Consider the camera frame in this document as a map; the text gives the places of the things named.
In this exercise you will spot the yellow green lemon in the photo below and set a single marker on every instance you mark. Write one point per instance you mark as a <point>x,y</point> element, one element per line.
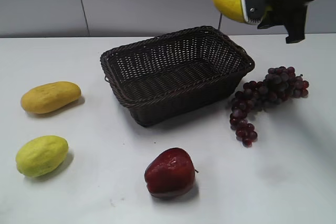
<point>41,155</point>

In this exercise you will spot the orange yellow mango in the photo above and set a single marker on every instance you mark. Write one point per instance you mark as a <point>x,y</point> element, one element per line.
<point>50,97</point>

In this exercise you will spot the purple grape bunch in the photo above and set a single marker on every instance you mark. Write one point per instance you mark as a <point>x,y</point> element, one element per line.
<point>278,86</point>

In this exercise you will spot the black woven basket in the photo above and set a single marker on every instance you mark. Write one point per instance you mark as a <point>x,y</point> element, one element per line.
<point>172,74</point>

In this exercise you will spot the red apple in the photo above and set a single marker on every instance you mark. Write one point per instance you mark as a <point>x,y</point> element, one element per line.
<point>171,174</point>

